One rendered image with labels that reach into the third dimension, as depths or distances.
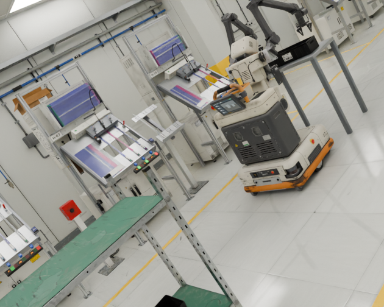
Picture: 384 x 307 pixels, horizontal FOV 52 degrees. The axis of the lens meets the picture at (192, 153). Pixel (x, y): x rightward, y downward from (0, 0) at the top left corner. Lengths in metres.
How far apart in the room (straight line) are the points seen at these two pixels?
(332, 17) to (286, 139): 4.69
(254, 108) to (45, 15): 4.04
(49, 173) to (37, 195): 0.33
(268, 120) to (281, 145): 0.23
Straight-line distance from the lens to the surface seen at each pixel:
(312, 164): 3.32
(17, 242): 3.75
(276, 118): 3.13
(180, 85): 4.92
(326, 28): 7.50
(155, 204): 1.66
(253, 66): 3.34
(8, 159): 5.67
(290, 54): 3.83
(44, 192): 5.73
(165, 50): 5.09
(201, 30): 6.89
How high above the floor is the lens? 1.43
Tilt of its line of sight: 14 degrees down
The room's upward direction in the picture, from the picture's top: 32 degrees counter-clockwise
